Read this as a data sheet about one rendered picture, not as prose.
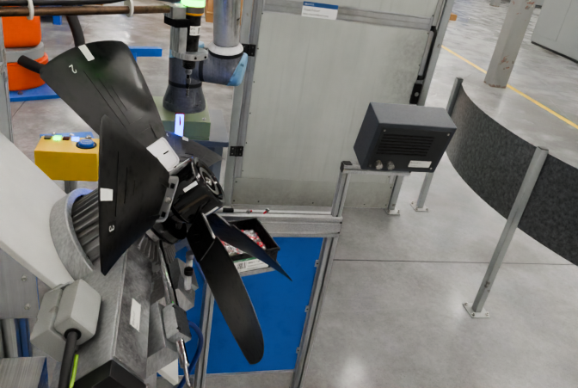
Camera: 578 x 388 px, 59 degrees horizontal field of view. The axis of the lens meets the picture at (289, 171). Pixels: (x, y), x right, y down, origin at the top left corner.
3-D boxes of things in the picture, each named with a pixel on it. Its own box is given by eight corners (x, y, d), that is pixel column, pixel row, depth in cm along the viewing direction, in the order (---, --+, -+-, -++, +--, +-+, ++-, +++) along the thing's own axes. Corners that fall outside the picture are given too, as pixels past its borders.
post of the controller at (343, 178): (332, 217, 169) (344, 164, 161) (329, 212, 172) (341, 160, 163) (341, 217, 170) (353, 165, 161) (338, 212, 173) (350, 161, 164)
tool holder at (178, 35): (176, 63, 95) (180, 9, 91) (155, 52, 99) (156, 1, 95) (214, 59, 101) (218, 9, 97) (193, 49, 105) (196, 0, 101)
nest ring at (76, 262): (137, 335, 102) (153, 325, 102) (35, 250, 88) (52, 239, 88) (144, 253, 125) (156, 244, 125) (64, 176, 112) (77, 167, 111)
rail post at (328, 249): (292, 396, 207) (327, 237, 172) (289, 387, 211) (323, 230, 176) (301, 395, 208) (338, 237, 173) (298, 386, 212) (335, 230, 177)
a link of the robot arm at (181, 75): (174, 72, 184) (175, 34, 178) (210, 78, 183) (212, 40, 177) (162, 81, 173) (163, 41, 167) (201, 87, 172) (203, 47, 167)
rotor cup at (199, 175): (141, 223, 95) (199, 186, 94) (131, 171, 105) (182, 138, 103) (186, 255, 106) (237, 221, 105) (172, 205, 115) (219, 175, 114)
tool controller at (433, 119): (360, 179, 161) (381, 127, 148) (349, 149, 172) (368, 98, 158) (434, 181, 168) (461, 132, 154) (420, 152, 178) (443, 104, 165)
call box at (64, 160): (36, 184, 140) (33, 150, 135) (44, 167, 148) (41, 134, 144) (97, 186, 144) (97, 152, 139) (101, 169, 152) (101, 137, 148)
